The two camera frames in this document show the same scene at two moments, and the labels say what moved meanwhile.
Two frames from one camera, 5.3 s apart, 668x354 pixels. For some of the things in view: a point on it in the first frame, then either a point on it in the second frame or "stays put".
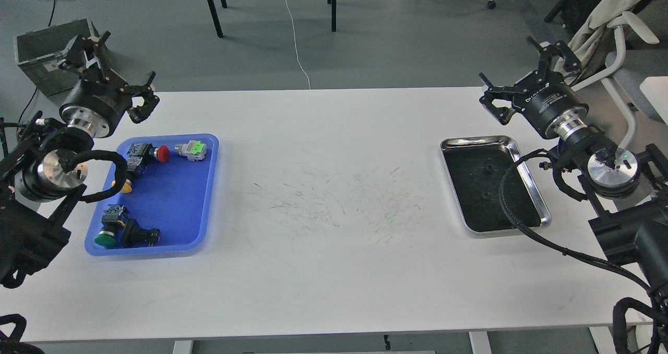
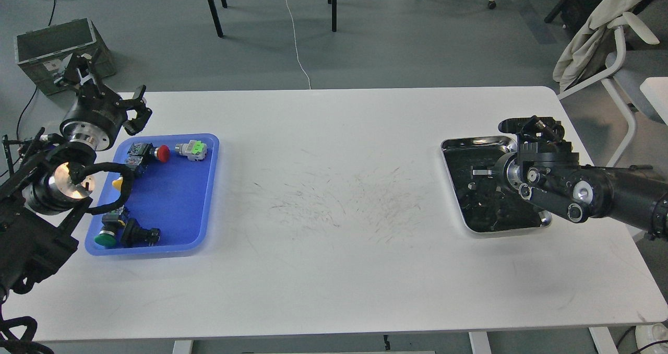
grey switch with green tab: (194, 151) stays put
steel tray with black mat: (476, 166) stays put
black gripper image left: (99, 101) -> (93, 116)
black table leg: (212, 7) stays put
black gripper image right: (550, 102) -> (542, 148)
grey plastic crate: (38, 54) stays put
